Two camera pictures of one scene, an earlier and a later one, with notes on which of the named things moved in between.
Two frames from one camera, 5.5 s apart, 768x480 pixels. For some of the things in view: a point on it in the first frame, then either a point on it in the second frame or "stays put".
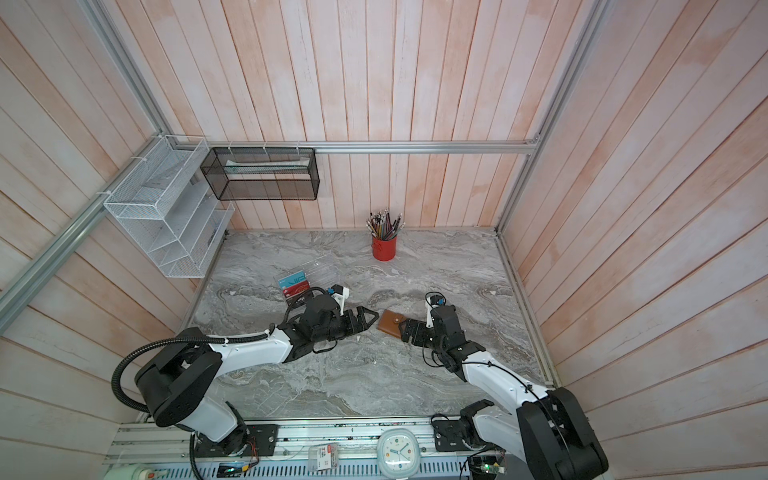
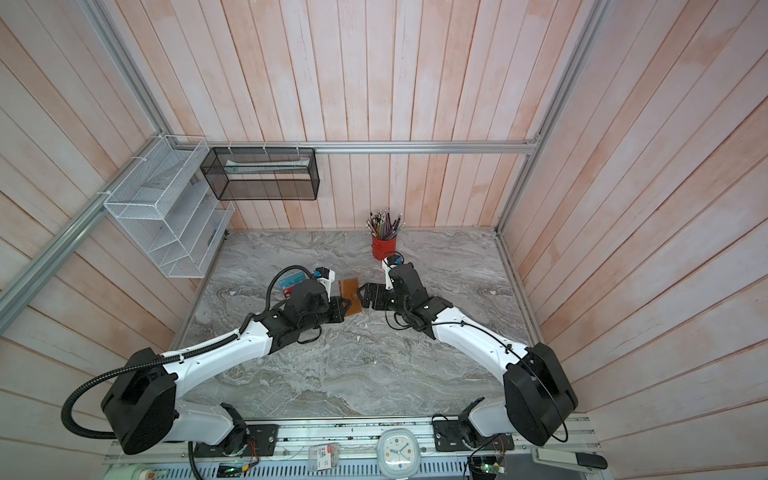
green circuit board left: x=230 y=469 stays put
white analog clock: x=398 y=454 stays put
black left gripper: x=361 y=324 -> x=338 y=310
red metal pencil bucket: x=384 y=250 stays put
